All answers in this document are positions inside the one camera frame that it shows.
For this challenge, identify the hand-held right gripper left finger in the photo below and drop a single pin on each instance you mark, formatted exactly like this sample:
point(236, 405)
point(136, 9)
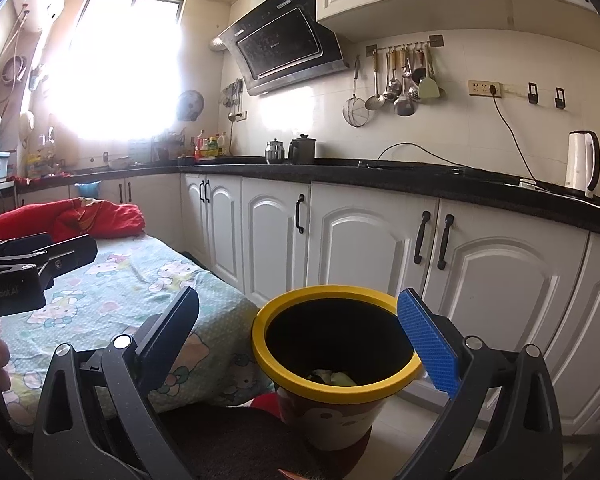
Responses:
point(170, 327)

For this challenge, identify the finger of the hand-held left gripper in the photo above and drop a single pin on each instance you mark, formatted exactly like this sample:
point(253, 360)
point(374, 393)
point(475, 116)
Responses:
point(17, 246)
point(70, 252)

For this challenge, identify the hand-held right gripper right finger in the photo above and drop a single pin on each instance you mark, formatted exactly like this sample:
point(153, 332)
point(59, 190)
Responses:
point(427, 340)

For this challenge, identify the yellow rimmed trash bin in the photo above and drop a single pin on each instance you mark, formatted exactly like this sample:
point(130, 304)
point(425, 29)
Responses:
point(340, 420)

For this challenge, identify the red quilt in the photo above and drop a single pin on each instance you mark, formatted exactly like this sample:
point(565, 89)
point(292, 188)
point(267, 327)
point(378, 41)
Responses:
point(100, 220)

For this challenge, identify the cartoon printed blanket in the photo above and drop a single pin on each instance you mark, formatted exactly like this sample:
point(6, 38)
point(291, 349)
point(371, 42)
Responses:
point(130, 285)

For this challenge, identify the blue plastic basin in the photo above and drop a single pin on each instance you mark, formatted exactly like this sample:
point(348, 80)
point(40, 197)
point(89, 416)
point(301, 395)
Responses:
point(87, 190)

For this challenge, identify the red floor cloth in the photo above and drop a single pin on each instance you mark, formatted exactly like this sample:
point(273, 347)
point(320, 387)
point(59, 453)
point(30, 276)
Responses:
point(267, 402)

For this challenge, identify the pale green container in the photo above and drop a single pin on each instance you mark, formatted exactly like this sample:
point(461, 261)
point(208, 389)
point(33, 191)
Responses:
point(140, 151)

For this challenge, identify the white base cabinets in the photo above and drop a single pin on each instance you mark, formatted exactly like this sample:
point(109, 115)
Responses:
point(365, 230)

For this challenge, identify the dark brown cloth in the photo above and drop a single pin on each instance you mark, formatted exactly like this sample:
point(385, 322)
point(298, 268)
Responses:
point(230, 445)

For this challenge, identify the black kitchen countertop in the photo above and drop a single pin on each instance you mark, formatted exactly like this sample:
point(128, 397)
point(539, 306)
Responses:
point(410, 177)

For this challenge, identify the row of condiment bottles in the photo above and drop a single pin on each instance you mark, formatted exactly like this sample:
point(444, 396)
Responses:
point(210, 145)

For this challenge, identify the white power adapter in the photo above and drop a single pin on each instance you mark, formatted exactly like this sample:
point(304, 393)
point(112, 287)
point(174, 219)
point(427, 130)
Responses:
point(527, 183)

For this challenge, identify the kitchen window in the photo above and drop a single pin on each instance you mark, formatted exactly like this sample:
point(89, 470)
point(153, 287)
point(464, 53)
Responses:
point(120, 70)

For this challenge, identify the steel teapot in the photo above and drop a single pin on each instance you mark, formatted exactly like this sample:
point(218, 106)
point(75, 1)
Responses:
point(275, 152)

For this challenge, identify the black lidded pot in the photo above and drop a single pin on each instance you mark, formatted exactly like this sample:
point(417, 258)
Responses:
point(301, 150)

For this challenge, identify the small hanging kitchen tools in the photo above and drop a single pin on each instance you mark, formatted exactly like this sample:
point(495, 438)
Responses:
point(234, 100)

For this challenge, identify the white electric kettle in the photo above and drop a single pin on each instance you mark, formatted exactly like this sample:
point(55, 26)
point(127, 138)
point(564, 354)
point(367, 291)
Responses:
point(577, 162)

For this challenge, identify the large steel ladle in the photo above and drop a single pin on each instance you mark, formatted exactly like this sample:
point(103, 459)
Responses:
point(405, 107)

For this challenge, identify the pale green spatula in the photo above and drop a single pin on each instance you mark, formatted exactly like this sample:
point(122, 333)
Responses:
point(429, 89)

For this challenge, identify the dark serving spoon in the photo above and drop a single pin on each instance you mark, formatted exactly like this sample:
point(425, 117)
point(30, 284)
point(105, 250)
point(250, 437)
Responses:
point(419, 75)

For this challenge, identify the black range hood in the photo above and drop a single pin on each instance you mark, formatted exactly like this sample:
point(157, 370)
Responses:
point(280, 45)

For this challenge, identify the wall mounted fan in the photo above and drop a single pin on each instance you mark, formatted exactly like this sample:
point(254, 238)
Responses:
point(190, 105)

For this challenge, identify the silver exhaust duct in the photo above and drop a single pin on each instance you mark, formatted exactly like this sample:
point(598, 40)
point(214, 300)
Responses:
point(217, 43)

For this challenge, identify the beige wall power socket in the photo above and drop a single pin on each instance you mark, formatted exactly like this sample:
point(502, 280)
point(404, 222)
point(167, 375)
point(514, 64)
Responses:
point(480, 88)

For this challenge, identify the black wall hook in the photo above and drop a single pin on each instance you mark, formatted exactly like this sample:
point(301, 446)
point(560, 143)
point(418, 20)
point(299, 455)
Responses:
point(532, 93)
point(559, 99)

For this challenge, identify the metal utensil rail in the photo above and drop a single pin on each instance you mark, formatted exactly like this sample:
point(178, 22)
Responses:
point(435, 40)

